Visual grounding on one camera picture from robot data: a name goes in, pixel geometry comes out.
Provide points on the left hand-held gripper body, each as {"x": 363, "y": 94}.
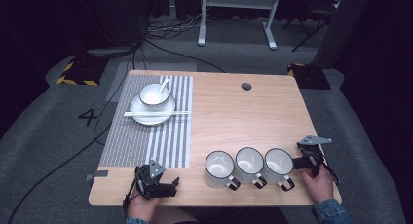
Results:
{"x": 146, "y": 180}

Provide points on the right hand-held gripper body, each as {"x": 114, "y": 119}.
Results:
{"x": 313, "y": 151}

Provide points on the white mug black rim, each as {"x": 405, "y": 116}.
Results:
{"x": 277, "y": 165}
{"x": 219, "y": 168}
{"x": 248, "y": 164}

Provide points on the person's left hand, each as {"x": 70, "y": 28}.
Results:
{"x": 142, "y": 207}

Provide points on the person's right hand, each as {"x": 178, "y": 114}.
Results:
{"x": 321, "y": 188}

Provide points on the grey striped placemat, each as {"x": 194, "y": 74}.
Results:
{"x": 136, "y": 142}

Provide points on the person's left denim sleeve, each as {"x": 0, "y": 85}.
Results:
{"x": 136, "y": 221}

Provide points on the person's denim sleeve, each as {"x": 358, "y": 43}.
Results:
{"x": 136, "y": 221}
{"x": 331, "y": 212}

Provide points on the grey tape strip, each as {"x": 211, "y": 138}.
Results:
{"x": 97, "y": 174}

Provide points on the person's right denim sleeve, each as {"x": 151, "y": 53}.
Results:
{"x": 331, "y": 212}

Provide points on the person's legs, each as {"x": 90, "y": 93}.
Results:
{"x": 220, "y": 216}

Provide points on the white plate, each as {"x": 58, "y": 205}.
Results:
{"x": 144, "y": 115}

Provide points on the white chopstick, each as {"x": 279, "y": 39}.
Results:
{"x": 156, "y": 112}
{"x": 152, "y": 114}

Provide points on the black yellow striped base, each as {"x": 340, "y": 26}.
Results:
{"x": 308, "y": 76}
{"x": 81, "y": 73}

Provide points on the white bowl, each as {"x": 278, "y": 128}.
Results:
{"x": 152, "y": 99}

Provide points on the white spoon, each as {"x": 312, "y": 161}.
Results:
{"x": 163, "y": 86}

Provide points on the black tripod stand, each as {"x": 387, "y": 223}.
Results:
{"x": 307, "y": 29}

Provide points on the grey column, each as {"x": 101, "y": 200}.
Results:
{"x": 344, "y": 26}

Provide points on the white metal stand frame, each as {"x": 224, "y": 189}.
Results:
{"x": 238, "y": 1}

